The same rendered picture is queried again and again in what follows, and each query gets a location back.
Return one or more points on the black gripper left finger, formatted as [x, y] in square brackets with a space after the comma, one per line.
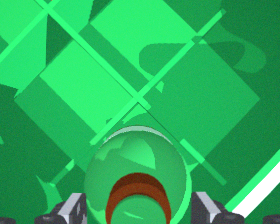
[74, 211]

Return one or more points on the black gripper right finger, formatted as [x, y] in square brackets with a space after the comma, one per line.
[203, 210]

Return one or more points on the green crate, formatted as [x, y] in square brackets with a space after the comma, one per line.
[220, 102]

